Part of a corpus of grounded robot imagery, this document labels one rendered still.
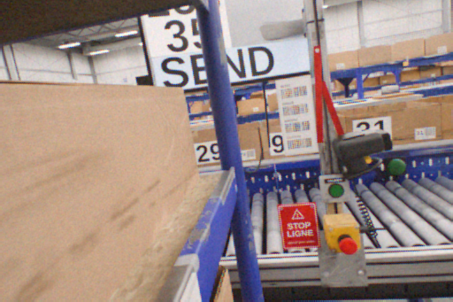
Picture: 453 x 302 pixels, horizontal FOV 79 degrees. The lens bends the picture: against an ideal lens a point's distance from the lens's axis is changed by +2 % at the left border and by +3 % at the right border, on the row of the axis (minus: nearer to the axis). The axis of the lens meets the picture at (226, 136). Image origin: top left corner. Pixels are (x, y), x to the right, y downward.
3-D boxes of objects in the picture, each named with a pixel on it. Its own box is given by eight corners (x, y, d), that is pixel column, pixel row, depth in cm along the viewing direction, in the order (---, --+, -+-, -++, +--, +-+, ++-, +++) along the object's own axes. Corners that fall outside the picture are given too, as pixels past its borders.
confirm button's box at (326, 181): (323, 205, 70) (320, 179, 69) (320, 199, 73) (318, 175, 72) (351, 202, 69) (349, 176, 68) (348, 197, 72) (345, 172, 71)
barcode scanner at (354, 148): (401, 171, 63) (390, 127, 61) (346, 183, 65) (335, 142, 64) (387, 164, 69) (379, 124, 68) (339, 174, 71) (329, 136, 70)
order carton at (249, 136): (187, 170, 141) (181, 138, 138) (201, 157, 170) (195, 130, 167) (263, 162, 134) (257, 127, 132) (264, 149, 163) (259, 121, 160)
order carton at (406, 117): (348, 152, 128) (344, 116, 125) (333, 141, 156) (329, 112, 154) (442, 142, 121) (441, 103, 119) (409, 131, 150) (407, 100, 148)
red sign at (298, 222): (283, 250, 75) (277, 205, 73) (282, 248, 76) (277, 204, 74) (344, 246, 72) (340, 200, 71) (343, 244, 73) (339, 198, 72)
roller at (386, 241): (386, 265, 76) (385, 248, 75) (338, 194, 127) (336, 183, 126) (406, 264, 75) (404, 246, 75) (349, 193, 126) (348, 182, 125)
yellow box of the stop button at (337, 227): (332, 258, 66) (329, 230, 65) (325, 239, 74) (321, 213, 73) (398, 255, 63) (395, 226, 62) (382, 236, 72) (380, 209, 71)
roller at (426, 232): (439, 262, 74) (438, 244, 73) (368, 191, 125) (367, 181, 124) (459, 261, 73) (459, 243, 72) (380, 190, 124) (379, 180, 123)
